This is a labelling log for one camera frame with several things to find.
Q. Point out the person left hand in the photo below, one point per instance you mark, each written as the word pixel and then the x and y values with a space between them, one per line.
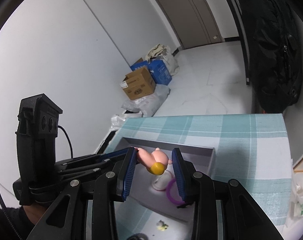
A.
pixel 34 212

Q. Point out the blue paper bag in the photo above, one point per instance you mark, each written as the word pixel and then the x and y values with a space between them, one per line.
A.
pixel 157 69

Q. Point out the white round object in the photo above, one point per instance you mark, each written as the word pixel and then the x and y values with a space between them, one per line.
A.
pixel 160 182

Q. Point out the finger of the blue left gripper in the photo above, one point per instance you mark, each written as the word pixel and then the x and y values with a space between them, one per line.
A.
pixel 114 154

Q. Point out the white plastic bag green print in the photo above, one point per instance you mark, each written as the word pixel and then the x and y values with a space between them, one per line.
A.
pixel 295 213

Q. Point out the pink pig figurine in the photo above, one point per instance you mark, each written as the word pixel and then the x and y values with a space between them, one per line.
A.
pixel 155 162

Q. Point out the grey plastic parcel bag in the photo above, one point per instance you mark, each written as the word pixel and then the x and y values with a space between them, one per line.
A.
pixel 148 105

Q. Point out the brown cardboard box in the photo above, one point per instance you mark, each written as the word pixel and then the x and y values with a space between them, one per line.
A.
pixel 138 84

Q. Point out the grey cardboard phone box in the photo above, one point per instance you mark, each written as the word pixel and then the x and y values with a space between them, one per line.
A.
pixel 150 190

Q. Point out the grey brown door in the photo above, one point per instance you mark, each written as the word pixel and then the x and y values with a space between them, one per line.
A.
pixel 192 22

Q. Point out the white plastic parcel bag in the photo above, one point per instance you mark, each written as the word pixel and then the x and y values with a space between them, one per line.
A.
pixel 118 120

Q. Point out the black coat rack stand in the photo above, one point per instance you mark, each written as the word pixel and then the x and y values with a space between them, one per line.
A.
pixel 236 13

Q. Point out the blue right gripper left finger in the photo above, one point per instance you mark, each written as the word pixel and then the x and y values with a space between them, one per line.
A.
pixel 126 174

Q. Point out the teal plaid tablecloth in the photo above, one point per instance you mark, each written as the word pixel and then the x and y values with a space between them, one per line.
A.
pixel 252 148

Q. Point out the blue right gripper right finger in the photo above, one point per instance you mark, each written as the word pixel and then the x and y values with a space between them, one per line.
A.
pixel 182 175

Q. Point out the small flower duck charm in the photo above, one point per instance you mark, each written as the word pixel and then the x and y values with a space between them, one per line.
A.
pixel 161 225

